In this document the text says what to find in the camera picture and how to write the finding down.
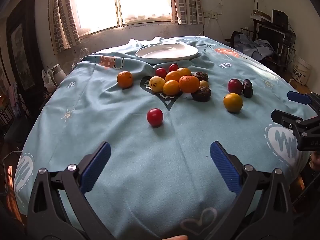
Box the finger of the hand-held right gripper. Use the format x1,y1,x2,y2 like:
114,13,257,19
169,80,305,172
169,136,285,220
287,91,320,111
271,109,320,140

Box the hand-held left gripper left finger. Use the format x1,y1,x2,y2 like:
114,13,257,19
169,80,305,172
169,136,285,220
27,141,114,240

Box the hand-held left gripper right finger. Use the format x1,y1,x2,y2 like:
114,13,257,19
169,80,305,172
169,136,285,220
206,141,294,240

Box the yellow round fruit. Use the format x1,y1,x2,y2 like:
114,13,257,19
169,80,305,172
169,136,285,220
223,93,243,113

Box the dark red plum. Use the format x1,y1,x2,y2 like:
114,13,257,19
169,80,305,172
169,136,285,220
227,78,244,95

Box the brown wrinkled passion fruit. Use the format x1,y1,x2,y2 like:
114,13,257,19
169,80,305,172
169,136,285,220
192,71,209,82
191,86,212,103

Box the large rough orange mandarin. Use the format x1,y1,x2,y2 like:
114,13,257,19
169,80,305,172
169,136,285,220
178,75,200,94

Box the yellow-orange fruit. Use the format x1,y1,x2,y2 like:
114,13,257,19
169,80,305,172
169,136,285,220
163,80,181,96

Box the pale yellow fruit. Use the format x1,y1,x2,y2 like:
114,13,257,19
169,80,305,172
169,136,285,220
149,76,166,93

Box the smooth orange fruit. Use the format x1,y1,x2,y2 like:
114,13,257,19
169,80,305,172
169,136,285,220
176,67,192,78
165,71,182,82

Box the white plate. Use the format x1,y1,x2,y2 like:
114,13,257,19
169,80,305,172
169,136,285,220
135,43,199,64

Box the person's right hand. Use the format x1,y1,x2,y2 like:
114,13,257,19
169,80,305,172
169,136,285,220
309,154,320,172

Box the white bucket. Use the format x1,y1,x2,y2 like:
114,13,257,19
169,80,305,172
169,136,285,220
290,56,313,86

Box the light blue printed tablecloth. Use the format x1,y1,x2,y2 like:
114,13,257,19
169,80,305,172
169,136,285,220
14,36,316,239

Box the computer monitor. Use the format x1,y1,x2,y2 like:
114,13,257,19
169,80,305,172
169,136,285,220
257,24,286,52

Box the blue clothes pile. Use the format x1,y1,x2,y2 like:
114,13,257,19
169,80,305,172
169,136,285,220
234,33,277,61

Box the black speaker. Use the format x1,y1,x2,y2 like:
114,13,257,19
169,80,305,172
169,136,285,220
272,9,289,28

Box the white plastic bag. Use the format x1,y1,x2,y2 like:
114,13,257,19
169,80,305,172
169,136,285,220
41,69,57,92

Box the white kettle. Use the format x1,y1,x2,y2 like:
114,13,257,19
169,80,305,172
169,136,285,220
51,64,67,82

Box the dark framed picture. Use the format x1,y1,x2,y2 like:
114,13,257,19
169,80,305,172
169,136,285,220
6,0,45,92

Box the grey checked curtain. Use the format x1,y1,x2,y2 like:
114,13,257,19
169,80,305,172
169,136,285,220
47,0,82,55
169,0,206,25

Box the window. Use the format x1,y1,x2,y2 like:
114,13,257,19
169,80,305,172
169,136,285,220
65,0,175,36

